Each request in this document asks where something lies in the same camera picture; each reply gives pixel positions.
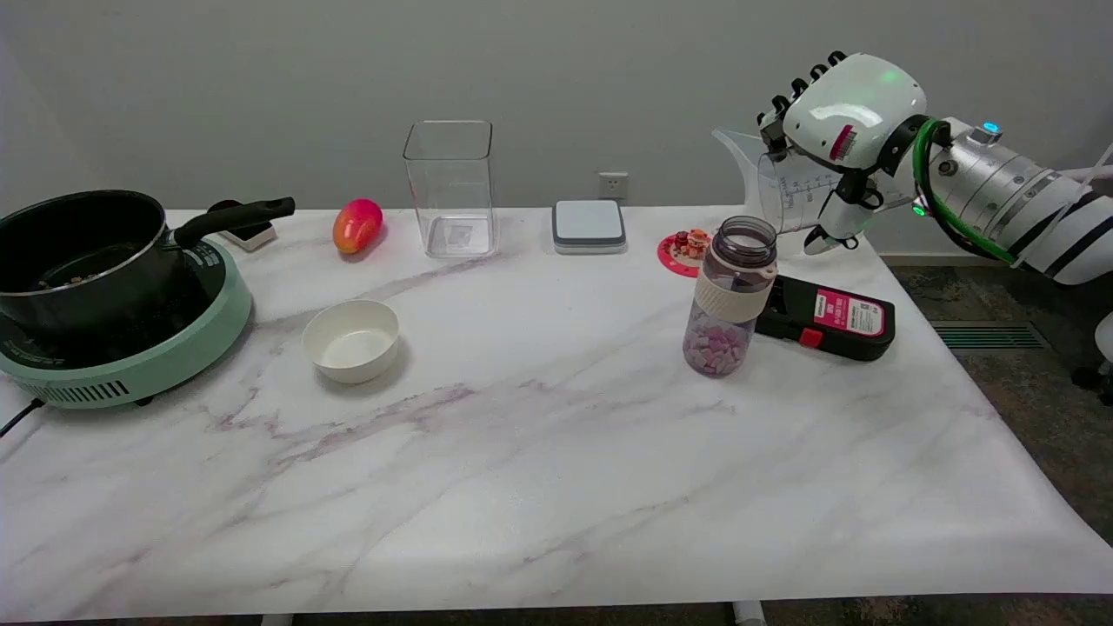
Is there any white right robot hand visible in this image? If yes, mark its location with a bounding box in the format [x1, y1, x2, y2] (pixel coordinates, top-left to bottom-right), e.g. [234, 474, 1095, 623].
[755, 50, 930, 256]

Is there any large clear measuring jug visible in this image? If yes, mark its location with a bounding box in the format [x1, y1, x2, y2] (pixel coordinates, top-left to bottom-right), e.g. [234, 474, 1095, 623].
[712, 129, 914, 237]

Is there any black device with red label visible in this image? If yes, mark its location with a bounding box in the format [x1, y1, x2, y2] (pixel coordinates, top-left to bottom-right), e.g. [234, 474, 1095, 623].
[754, 274, 896, 363]

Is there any clear bottle with pink pills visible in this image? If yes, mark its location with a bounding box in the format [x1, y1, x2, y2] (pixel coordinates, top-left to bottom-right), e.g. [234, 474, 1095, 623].
[683, 216, 779, 378]

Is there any red round coaster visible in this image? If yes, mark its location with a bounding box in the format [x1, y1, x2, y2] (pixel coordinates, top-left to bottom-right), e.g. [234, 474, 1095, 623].
[656, 230, 716, 278]

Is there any floor vent grille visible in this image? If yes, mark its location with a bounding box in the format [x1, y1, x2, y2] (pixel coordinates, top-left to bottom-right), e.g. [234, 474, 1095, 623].
[929, 321, 1048, 351]

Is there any grey white kitchen scale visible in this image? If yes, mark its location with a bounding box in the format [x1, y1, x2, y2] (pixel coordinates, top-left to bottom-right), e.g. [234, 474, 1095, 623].
[551, 200, 628, 256]

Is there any black chair base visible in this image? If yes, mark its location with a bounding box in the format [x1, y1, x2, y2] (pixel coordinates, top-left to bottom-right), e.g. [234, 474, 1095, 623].
[1071, 363, 1113, 405]

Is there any clear square storage container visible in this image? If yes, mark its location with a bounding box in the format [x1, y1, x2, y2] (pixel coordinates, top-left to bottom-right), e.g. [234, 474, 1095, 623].
[403, 120, 498, 259]

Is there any red yellow mango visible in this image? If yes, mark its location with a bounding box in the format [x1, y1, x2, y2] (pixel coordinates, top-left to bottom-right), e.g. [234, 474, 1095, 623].
[332, 198, 384, 256]

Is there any white bowl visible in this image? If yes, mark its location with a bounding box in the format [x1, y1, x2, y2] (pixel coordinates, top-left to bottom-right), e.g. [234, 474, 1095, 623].
[302, 299, 401, 385]

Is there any white block with black top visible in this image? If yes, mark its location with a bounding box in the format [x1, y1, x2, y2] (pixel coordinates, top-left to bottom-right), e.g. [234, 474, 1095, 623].
[207, 199, 278, 253]

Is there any green induction cooker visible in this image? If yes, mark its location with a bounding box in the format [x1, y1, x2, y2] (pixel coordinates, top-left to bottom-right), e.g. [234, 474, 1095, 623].
[0, 236, 254, 410]

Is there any green robot cable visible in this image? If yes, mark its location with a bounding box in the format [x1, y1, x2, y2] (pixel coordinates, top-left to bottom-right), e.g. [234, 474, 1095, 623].
[910, 117, 1020, 266]

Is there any black saucepan with handle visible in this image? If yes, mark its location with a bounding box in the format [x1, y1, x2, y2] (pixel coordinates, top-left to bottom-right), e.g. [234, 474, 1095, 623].
[0, 190, 297, 342]

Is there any black cooker power cable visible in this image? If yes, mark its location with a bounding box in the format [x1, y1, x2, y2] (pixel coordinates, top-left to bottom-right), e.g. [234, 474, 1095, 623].
[0, 398, 44, 438]

